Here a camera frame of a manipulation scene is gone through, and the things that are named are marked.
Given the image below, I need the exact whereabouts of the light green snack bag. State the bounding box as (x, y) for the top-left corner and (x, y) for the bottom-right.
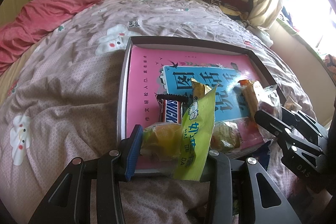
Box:
(171, 84), (219, 181)

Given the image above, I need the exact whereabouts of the shallow dark cardboard box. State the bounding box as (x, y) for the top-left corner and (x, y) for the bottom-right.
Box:
(117, 35), (286, 177)

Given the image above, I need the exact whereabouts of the clear packet with red bits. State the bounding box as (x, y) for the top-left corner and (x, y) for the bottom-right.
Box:
(257, 84), (282, 119)

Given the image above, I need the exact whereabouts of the pink duvet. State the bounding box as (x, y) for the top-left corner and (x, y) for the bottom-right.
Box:
(0, 0), (106, 75)

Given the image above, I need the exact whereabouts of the brown chocolate bar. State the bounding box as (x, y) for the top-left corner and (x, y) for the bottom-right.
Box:
(157, 94), (188, 125)

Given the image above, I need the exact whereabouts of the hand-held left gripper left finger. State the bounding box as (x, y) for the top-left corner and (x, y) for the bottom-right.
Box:
(28, 124), (144, 224)

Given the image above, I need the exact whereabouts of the small clear snack packet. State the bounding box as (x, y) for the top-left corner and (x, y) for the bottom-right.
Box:
(285, 93), (302, 111)

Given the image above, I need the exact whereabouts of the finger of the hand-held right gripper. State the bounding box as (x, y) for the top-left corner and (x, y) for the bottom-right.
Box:
(254, 109), (297, 146)
(281, 106), (328, 140)

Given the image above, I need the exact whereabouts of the yellow black snack packet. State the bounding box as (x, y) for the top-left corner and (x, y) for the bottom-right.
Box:
(190, 78), (214, 101)

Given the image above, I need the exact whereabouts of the beige cake packet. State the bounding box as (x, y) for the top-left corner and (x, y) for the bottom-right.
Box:
(210, 120), (242, 153)

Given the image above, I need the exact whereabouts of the green windowsill cloth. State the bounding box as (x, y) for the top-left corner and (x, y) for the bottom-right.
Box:
(276, 18), (336, 62)

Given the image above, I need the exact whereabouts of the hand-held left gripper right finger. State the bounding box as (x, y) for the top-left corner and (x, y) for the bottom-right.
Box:
(201, 149), (302, 224)

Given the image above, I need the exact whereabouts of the orange brown plush toy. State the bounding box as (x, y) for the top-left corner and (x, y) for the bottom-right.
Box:
(323, 54), (336, 77)

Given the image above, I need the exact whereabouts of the blue cookie packet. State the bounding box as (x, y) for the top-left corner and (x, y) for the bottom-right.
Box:
(252, 140), (273, 172)

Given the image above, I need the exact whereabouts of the orange rice cracker packet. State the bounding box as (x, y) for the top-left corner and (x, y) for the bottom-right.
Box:
(238, 79), (263, 119)

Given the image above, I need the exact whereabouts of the white crumpled cloth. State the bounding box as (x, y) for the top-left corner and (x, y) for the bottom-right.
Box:
(244, 21), (273, 46)

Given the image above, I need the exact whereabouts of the pink blue book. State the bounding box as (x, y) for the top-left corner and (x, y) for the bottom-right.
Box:
(126, 46), (265, 170)

